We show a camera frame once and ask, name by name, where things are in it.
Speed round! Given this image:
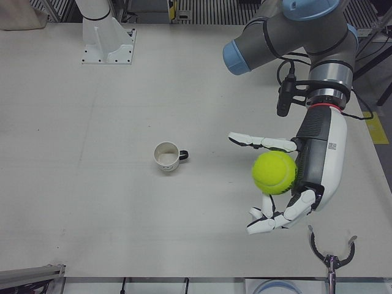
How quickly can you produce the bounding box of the black tripod stand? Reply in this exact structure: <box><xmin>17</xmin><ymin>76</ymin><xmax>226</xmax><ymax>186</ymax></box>
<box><xmin>352</xmin><ymin>0</ymin><xmax>392</xmax><ymax>107</ymax></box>

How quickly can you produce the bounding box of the aluminium extrusion bar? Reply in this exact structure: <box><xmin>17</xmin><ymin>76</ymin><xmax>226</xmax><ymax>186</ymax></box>
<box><xmin>0</xmin><ymin>263</ymin><xmax>67</xmax><ymax>282</ymax></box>

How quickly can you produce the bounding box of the white mug with black handle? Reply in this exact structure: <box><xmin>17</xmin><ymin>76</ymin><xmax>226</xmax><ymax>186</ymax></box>
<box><xmin>153</xmin><ymin>141</ymin><xmax>190</xmax><ymax>173</ymax></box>

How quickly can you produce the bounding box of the black claw grabber tool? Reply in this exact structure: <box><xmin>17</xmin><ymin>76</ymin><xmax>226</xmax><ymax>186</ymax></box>
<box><xmin>307</xmin><ymin>225</ymin><xmax>358</xmax><ymax>294</ymax></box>

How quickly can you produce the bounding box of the yellow-green tennis ball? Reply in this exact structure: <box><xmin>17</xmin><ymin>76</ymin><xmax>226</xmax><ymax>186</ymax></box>
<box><xmin>251</xmin><ymin>151</ymin><xmax>298</xmax><ymax>196</ymax></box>

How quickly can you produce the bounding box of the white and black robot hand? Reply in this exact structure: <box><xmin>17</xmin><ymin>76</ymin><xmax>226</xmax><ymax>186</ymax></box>
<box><xmin>227</xmin><ymin>105</ymin><xmax>349</xmax><ymax>236</ymax></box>

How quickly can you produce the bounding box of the black camera cable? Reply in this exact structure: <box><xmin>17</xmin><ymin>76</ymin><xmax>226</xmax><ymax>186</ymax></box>
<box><xmin>277</xmin><ymin>52</ymin><xmax>312</xmax><ymax>85</ymax></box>

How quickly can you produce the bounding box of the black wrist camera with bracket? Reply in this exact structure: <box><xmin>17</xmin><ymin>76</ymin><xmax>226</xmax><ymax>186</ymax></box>
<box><xmin>276</xmin><ymin>76</ymin><xmax>310</xmax><ymax>118</ymax></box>

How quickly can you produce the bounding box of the blue and white ring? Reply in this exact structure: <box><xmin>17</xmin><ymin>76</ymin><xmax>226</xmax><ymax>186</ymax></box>
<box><xmin>252</xmin><ymin>279</ymin><xmax>304</xmax><ymax>294</ymax></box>

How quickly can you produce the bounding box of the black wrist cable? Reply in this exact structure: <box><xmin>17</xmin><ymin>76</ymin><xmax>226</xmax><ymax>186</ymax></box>
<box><xmin>339</xmin><ymin>88</ymin><xmax>375</xmax><ymax>121</ymax></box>

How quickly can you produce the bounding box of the striped metal roller rack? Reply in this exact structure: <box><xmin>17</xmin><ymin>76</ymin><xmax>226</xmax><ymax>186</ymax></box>
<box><xmin>177</xmin><ymin>0</ymin><xmax>255</xmax><ymax>25</ymax></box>

